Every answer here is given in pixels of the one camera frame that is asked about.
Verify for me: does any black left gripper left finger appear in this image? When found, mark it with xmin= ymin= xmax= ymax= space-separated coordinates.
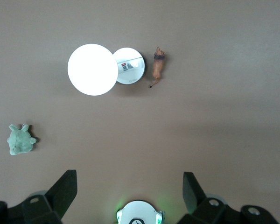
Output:
xmin=0 ymin=169 xmax=78 ymax=224

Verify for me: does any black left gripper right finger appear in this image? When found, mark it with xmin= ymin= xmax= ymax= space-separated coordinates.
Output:
xmin=177 ymin=172 xmax=279 ymax=224

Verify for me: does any brown lion statue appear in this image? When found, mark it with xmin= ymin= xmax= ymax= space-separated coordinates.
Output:
xmin=149 ymin=47 xmax=166 ymax=89

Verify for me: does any green plush toy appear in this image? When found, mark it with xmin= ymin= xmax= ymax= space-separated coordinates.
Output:
xmin=7 ymin=123 xmax=38 ymax=156

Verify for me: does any white glowing round disc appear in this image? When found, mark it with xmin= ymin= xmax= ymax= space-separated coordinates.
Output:
xmin=67 ymin=44 xmax=119 ymax=96

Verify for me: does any white round base with label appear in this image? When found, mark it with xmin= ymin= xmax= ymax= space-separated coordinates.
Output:
xmin=112 ymin=47 xmax=146 ymax=85

